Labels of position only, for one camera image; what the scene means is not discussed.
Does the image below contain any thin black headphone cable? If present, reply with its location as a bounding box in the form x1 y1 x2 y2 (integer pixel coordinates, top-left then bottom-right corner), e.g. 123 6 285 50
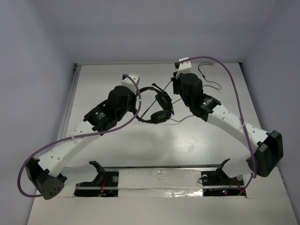
140 62 222 125

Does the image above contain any black over-ear headphones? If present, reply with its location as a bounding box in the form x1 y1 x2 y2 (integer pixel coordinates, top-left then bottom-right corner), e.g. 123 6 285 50
133 82 175 124

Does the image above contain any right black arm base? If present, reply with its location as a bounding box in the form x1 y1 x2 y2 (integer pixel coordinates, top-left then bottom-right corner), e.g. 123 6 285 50
197 159 245 197

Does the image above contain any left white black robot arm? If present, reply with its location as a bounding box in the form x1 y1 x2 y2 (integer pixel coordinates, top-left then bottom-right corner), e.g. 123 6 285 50
22 85 142 200

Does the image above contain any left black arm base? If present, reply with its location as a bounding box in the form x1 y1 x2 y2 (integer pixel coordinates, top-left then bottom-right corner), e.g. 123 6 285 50
74 161 119 197

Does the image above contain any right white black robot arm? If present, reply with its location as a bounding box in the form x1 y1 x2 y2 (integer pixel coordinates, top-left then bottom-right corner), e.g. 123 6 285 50
171 73 284 184

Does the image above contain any silver foil covered panel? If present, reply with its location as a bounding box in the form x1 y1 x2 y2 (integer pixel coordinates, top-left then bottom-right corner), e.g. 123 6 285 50
118 168 203 198

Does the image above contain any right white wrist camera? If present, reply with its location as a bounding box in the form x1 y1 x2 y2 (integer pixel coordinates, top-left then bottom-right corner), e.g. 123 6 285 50
174 57 192 79

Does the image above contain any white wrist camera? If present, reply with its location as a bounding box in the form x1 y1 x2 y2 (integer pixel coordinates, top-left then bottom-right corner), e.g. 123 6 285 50
121 73 140 93
174 57 192 79

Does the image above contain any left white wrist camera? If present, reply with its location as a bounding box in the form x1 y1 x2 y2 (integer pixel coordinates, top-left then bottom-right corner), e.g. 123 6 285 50
121 73 140 93

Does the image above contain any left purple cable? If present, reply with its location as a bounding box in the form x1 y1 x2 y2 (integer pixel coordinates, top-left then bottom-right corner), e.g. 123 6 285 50
17 74 142 198

